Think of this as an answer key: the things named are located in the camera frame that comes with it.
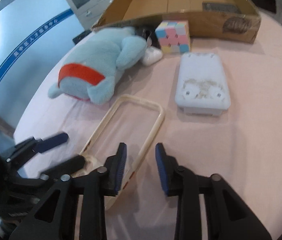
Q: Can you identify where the blue plush toy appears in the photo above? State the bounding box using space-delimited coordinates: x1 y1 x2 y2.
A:
48 27 147 105

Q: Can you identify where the cream phone case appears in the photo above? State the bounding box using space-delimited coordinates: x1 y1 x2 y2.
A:
73 94 166 212

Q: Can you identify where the white plastic storage box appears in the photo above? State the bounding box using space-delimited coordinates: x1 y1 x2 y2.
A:
175 53 231 116

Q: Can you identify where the white earbuds case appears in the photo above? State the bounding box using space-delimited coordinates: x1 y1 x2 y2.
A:
140 46 163 66

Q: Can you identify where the pastel puzzle cube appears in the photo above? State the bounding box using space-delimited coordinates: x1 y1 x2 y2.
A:
155 21 190 54

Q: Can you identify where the black product box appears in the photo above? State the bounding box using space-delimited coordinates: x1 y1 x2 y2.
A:
202 2 242 14

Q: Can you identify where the black side table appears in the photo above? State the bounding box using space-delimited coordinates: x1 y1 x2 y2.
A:
73 30 91 45

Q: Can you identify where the brown cardboard box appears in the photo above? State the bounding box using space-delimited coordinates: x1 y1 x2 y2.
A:
92 0 261 43

